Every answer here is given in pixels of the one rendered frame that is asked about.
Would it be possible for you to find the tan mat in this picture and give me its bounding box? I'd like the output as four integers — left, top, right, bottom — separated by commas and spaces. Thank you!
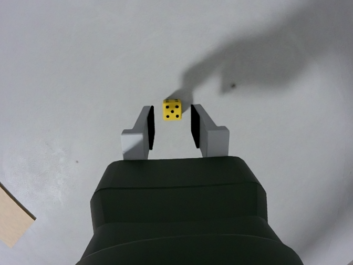
0, 184, 36, 248

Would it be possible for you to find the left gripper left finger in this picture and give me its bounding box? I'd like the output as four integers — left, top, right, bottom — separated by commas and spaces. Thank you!
120, 106, 155, 160

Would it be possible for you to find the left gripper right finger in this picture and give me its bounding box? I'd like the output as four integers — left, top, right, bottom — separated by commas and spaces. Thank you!
191, 104, 230, 157

